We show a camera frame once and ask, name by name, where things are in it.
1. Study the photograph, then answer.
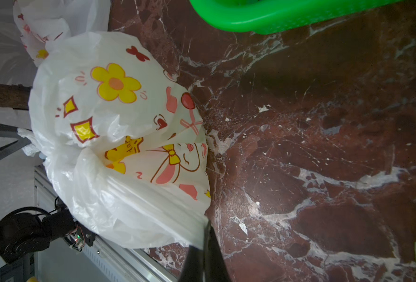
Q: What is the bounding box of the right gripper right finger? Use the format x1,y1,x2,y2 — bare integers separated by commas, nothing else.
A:
204,221,231,282

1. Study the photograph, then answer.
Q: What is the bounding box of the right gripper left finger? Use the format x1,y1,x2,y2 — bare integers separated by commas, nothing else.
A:
178,246,204,282

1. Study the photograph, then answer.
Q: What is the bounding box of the white cartoon plastic bag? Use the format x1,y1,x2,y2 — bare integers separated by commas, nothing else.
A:
20,32,211,249

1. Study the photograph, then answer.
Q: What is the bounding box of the white printed plastic bag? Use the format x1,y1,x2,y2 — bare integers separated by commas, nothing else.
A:
13,0,111,67

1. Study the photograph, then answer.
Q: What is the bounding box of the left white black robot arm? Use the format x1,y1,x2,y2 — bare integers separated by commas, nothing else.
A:
0,197,96,264

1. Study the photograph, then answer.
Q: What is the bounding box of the green plastic basket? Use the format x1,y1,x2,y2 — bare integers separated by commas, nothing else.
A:
190,0,395,35

